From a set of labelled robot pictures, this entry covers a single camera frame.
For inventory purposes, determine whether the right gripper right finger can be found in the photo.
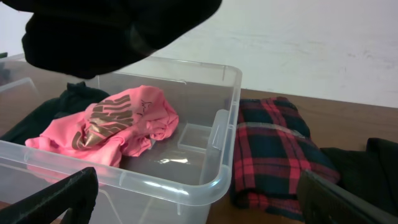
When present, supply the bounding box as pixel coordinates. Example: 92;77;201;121
297;170;397;224

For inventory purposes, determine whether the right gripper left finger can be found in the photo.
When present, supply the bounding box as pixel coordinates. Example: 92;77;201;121
1;167;99;224

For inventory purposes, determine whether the pink t-shirt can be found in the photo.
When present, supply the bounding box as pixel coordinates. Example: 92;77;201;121
25;85;179;167

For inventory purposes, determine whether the dark navy cloth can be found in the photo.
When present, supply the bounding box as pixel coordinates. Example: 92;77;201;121
1;82;109;145

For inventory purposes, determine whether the black cloth bundle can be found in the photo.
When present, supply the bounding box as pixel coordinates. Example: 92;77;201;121
2;0;222;79

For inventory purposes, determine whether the clear plastic storage container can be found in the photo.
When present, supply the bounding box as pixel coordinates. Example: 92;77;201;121
1;54;242;223

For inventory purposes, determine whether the large black cloth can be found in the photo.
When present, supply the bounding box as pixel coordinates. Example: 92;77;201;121
321;138;397;216

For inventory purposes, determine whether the red plaid folded cloth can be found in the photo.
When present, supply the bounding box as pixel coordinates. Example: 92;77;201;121
229;97;340;221

